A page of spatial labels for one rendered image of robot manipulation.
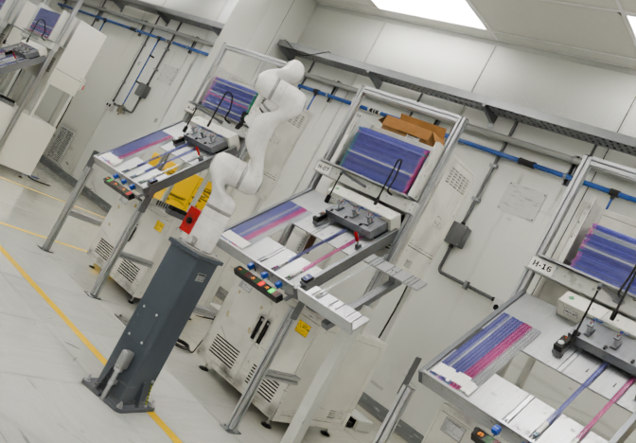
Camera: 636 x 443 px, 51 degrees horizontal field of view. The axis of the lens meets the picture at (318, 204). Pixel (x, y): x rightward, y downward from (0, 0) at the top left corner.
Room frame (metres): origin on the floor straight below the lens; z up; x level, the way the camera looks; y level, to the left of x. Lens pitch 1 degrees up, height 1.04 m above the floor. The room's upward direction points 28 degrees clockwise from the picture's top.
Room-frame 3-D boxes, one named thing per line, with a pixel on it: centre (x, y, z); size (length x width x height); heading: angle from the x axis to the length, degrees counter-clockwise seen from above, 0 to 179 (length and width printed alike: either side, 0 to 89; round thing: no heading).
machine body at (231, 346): (3.84, -0.26, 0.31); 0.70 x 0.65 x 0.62; 48
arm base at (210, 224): (2.84, 0.36, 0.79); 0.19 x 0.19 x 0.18
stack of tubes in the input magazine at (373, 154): (3.71, -0.22, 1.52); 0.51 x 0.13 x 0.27; 48
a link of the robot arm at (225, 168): (2.84, 0.39, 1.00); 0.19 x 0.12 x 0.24; 97
